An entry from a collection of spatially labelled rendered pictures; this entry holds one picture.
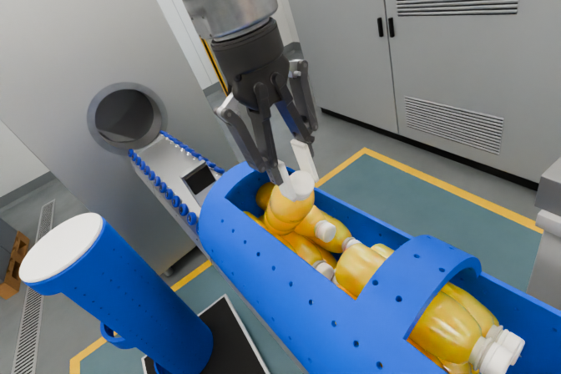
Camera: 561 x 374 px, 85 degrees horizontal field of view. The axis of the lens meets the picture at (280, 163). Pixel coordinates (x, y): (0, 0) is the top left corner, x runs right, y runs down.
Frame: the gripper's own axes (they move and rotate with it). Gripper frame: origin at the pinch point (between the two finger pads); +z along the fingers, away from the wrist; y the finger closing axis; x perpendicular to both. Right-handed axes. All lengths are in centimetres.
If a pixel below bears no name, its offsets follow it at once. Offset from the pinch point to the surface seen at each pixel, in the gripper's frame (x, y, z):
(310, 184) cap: 1.7, -0.7, 2.5
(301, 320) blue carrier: 7.9, 11.9, 15.1
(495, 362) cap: 27.2, 1.0, 14.9
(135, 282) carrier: -71, 38, 54
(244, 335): -66, 22, 119
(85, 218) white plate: -88, 38, 30
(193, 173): -63, 1, 26
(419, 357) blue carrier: 22.3, 6.8, 11.1
